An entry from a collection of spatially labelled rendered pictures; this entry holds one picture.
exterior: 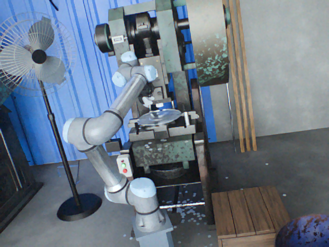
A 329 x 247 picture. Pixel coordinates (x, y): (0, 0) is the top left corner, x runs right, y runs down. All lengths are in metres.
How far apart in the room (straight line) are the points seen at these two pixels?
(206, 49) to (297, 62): 1.84
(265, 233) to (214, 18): 1.10
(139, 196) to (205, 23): 0.92
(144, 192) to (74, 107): 2.20
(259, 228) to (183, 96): 1.12
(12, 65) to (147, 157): 1.09
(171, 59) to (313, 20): 1.81
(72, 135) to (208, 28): 0.86
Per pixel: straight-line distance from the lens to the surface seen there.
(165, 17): 2.00
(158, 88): 2.08
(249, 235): 1.71
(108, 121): 1.32
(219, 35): 1.73
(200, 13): 1.71
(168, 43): 2.01
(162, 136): 2.11
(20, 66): 2.41
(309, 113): 3.64
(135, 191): 1.54
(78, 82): 3.54
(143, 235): 1.62
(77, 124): 1.37
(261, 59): 3.37
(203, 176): 2.09
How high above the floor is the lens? 1.42
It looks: 19 degrees down
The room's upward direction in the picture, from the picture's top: 11 degrees counter-clockwise
